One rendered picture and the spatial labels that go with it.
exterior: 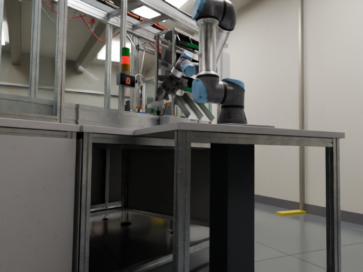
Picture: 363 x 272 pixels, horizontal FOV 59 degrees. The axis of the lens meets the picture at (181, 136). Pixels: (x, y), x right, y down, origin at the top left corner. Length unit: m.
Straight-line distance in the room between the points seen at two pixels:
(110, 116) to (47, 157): 0.40
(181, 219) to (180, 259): 0.14
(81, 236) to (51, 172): 0.30
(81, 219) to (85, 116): 0.45
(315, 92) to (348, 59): 0.56
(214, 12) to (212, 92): 0.40
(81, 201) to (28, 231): 0.23
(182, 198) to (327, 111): 3.33
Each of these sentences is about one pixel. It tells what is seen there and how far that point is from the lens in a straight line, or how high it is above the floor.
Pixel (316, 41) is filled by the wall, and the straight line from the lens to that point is 4.61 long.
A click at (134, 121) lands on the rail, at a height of 0.91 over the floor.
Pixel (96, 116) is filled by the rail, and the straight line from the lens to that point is 1.55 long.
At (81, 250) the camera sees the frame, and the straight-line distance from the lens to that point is 1.47.
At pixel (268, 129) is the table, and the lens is 1.37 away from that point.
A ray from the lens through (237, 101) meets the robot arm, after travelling 1.58.
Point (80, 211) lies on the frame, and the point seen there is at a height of 0.49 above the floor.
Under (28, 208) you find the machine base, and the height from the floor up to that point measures 0.54.
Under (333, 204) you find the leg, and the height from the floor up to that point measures 0.52.
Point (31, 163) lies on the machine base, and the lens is 1.31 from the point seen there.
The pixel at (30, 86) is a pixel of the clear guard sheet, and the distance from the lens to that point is 1.37.
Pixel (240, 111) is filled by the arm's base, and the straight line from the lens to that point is 1.58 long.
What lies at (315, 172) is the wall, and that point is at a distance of 4.39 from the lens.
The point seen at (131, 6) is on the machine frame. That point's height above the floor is 2.06.
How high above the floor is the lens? 0.74
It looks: 3 degrees up
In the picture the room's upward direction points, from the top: 1 degrees clockwise
